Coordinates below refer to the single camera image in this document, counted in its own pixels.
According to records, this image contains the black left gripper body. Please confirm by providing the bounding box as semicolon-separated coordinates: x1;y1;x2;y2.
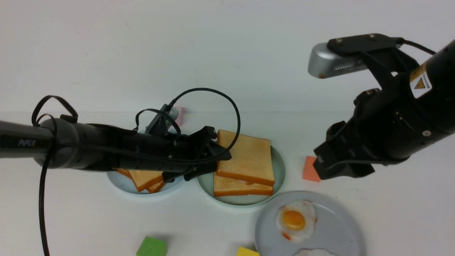
135;126;218;175

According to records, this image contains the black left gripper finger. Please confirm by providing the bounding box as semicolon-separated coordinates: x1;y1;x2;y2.
204;142;232;161
161;162;218;182

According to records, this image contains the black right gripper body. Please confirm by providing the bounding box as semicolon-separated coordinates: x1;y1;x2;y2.
313;48;454;180

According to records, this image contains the toast slice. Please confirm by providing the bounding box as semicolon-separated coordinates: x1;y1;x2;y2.
128;170;165;193
216;134;275;187
213;174;274;197
116;169;167;194

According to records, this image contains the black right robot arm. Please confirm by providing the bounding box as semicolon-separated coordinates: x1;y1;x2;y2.
313;34;454;180

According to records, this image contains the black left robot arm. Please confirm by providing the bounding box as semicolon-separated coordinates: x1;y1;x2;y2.
1;118;232;181

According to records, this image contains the mint green plate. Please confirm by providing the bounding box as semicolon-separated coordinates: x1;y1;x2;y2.
198;147;286;208

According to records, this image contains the pink cube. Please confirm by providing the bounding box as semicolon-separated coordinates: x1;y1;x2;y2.
174;106;184;127

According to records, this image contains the light blue bread plate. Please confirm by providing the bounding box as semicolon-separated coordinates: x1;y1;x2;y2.
106;171;184;197

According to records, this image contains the green cube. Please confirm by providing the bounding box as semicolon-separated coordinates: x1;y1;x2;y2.
135;236;168;256

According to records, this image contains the yellow cube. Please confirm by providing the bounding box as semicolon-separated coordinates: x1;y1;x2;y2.
236;247;260;256

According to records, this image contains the orange cube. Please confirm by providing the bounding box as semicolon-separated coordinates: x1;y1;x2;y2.
303;156;321;183

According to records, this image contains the fried egg behind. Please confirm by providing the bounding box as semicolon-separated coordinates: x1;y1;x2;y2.
275;200;317;243

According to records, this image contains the grey egg plate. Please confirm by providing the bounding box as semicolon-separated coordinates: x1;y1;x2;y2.
255;191;367;256

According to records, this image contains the fried egg at edge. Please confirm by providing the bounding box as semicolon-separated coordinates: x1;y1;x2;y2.
294;248;336;256

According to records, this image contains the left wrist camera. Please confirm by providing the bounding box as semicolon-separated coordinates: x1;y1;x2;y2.
145;104;179;135

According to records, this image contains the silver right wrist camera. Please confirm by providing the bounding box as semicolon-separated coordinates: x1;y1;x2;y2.
307;34;406;79

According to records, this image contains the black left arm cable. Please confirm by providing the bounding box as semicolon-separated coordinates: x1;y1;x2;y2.
31;88;241;256

